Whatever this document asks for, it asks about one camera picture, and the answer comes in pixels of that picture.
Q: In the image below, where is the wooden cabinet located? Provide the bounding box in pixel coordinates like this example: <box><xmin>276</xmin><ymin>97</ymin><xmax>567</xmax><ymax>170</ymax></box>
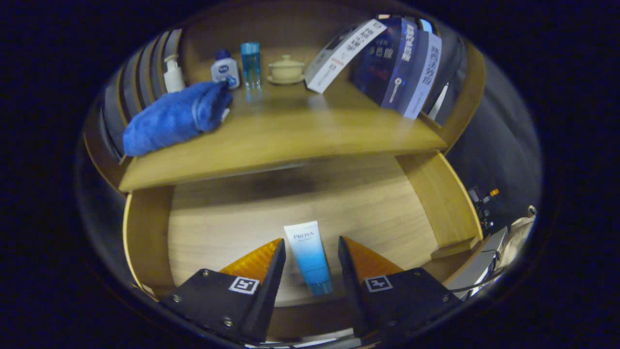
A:
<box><xmin>82</xmin><ymin>5</ymin><xmax>487</xmax><ymax>194</ymax></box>

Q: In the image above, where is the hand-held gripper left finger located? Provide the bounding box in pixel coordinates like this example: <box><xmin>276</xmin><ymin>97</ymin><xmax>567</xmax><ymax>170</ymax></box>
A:
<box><xmin>160</xmin><ymin>238</ymin><xmax>287</xmax><ymax>344</ymax></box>

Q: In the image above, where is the white pump bottle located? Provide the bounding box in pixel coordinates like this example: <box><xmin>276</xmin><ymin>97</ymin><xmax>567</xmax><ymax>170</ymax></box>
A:
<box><xmin>163</xmin><ymin>54</ymin><xmax>186</xmax><ymax>94</ymax></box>

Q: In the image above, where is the white lotion bottle blue cap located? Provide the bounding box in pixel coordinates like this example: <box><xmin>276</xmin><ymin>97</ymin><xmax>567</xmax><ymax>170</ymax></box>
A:
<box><xmin>211</xmin><ymin>49</ymin><xmax>240</xmax><ymax>89</ymax></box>

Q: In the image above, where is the beige bag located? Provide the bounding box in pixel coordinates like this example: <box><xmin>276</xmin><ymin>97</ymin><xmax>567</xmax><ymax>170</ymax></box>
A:
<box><xmin>503</xmin><ymin>216</ymin><xmax>536</xmax><ymax>265</ymax></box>

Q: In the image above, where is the wooden drawer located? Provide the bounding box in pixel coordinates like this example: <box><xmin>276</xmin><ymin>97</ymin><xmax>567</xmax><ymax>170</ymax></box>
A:
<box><xmin>122</xmin><ymin>150</ymin><xmax>485</xmax><ymax>340</ymax></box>

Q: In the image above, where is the blue white cosmetic tube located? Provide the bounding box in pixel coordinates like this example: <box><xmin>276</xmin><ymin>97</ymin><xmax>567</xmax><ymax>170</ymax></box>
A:
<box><xmin>284</xmin><ymin>221</ymin><xmax>334</xmax><ymax>296</ymax></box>

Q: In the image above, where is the clear blue bottle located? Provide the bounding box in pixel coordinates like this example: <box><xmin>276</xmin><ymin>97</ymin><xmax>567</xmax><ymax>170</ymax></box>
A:
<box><xmin>241</xmin><ymin>42</ymin><xmax>262</xmax><ymax>90</ymax></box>

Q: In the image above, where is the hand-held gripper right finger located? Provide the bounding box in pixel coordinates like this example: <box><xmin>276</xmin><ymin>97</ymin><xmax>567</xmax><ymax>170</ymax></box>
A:
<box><xmin>338</xmin><ymin>236</ymin><xmax>463</xmax><ymax>342</ymax></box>

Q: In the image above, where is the orange black tool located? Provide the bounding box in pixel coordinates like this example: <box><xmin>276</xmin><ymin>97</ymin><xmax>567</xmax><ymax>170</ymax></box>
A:
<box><xmin>467</xmin><ymin>187</ymin><xmax>500</xmax><ymax>233</ymax></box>

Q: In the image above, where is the rolled blue towel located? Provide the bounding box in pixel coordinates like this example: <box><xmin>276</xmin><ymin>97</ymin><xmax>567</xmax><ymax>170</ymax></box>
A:
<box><xmin>122</xmin><ymin>80</ymin><xmax>234</xmax><ymax>157</ymax></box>

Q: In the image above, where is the beige lidded teacup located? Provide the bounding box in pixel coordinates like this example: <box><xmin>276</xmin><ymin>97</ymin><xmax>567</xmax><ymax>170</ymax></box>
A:
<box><xmin>267</xmin><ymin>54</ymin><xmax>306</xmax><ymax>85</ymax></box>

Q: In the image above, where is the dark blue book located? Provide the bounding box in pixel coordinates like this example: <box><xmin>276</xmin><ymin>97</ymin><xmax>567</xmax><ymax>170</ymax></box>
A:
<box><xmin>350</xmin><ymin>17</ymin><xmax>418</xmax><ymax>110</ymax></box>

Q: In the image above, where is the wooden countertop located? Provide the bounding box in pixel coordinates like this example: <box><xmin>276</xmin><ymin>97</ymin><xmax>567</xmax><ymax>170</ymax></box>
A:
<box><xmin>119</xmin><ymin>73</ymin><xmax>449</xmax><ymax>192</ymax></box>

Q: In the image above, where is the lavender book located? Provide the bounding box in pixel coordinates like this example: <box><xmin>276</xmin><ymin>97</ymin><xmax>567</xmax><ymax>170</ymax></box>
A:
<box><xmin>403</xmin><ymin>30</ymin><xmax>443</xmax><ymax>120</ymax></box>

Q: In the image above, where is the white book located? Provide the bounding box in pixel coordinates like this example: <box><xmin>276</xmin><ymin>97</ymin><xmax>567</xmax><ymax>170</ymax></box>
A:
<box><xmin>304</xmin><ymin>18</ymin><xmax>388</xmax><ymax>94</ymax></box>

